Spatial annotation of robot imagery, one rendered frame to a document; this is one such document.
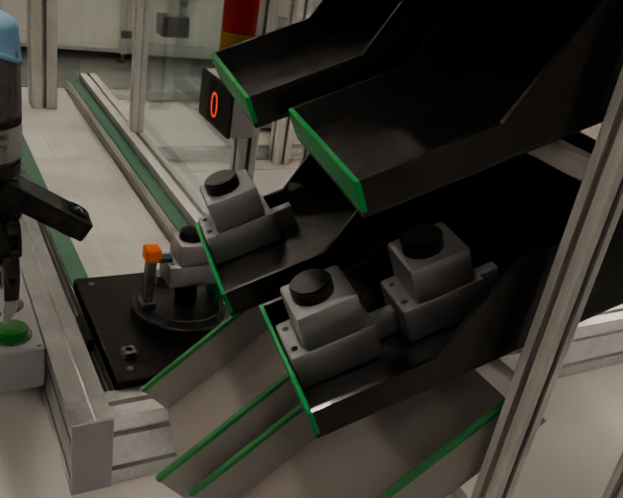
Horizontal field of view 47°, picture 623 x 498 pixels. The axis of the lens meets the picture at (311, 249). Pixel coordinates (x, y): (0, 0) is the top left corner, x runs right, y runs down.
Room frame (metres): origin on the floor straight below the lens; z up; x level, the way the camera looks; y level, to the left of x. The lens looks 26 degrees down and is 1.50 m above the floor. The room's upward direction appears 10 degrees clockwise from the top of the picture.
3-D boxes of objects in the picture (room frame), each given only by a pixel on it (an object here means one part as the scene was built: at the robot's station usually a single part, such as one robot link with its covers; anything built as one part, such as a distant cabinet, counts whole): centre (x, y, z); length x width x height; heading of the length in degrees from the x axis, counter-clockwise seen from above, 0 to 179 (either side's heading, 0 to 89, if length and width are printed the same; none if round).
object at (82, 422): (0.97, 0.43, 0.91); 0.89 x 0.06 x 0.11; 32
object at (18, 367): (0.78, 0.38, 0.93); 0.21 x 0.07 x 0.06; 32
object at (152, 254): (0.80, 0.19, 1.04); 0.04 x 0.02 x 0.08; 122
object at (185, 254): (0.83, 0.15, 1.06); 0.08 x 0.04 x 0.07; 122
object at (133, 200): (1.09, 0.30, 0.91); 0.84 x 0.28 x 0.10; 32
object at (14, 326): (0.72, 0.34, 0.96); 0.04 x 0.04 x 0.02
